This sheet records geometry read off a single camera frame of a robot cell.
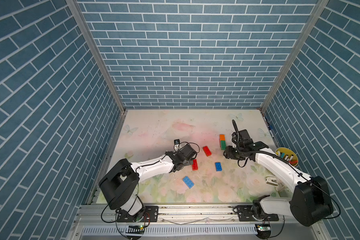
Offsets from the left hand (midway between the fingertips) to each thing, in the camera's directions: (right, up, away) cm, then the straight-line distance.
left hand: (187, 160), depth 88 cm
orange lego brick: (+23, +12, +12) cm, 29 cm away
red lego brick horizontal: (+13, +4, +8) cm, 15 cm away
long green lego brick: (+23, +8, +9) cm, 26 cm away
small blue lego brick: (+19, -4, +1) cm, 19 cm away
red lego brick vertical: (+5, -4, +1) cm, 6 cm away
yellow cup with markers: (+56, +4, -5) cm, 57 cm away
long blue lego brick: (0, -11, -5) cm, 12 cm away
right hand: (+24, +4, -2) cm, 24 cm away
